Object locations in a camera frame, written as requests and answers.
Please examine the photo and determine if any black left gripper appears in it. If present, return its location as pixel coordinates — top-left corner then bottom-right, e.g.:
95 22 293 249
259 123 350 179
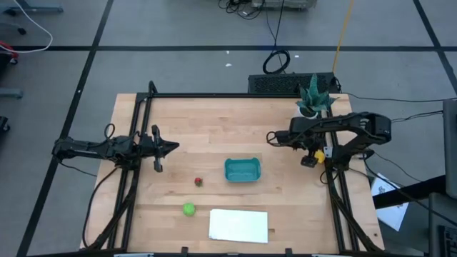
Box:
139 124 180 173

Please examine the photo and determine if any grey desk foot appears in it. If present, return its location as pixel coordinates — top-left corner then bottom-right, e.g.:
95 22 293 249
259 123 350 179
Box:
0 2 64 16

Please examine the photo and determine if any teal plastic tupperware container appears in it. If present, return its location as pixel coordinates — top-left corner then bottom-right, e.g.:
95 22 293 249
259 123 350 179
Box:
224 157 262 183

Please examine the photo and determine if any black keyboard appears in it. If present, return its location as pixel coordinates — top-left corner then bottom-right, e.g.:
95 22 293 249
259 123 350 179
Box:
438 224 457 257

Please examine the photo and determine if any black cable tangle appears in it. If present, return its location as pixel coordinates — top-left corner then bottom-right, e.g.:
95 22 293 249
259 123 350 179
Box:
218 0 267 21

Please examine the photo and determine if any grey desk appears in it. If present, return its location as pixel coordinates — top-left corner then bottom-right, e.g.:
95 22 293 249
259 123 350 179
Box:
373 174 457 257

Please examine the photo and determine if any red object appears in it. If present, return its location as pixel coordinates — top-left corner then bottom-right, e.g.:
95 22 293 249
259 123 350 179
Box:
0 41 19 61

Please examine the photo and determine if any white printed sheet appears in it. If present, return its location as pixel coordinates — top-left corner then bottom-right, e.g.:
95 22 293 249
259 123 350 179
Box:
371 173 410 232

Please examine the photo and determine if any black vented computer case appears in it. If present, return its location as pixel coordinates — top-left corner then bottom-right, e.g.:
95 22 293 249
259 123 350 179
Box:
248 72 340 95

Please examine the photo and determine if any snake plant in white pot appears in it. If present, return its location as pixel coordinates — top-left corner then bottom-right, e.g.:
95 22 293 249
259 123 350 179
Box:
294 73 338 119

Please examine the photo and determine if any grey equipment box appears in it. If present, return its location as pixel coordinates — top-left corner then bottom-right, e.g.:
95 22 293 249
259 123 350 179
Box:
251 0 318 10

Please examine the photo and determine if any white cable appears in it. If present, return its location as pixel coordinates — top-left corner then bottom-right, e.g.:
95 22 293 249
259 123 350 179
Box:
0 0 54 54

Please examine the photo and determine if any black coiled cable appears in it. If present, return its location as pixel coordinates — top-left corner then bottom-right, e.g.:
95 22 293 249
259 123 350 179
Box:
262 0 291 75

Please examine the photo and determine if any grey raised desk panel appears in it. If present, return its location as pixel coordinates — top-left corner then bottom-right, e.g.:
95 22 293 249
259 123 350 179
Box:
442 98 457 199

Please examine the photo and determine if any yellow cable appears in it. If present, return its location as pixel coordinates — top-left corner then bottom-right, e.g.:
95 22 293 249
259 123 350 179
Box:
331 0 356 74

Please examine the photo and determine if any black aluminium table frame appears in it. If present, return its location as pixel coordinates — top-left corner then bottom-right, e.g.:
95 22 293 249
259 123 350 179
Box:
80 80 385 257

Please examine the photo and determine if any white paper towel stack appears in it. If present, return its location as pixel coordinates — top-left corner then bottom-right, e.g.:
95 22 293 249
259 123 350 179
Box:
208 208 269 244

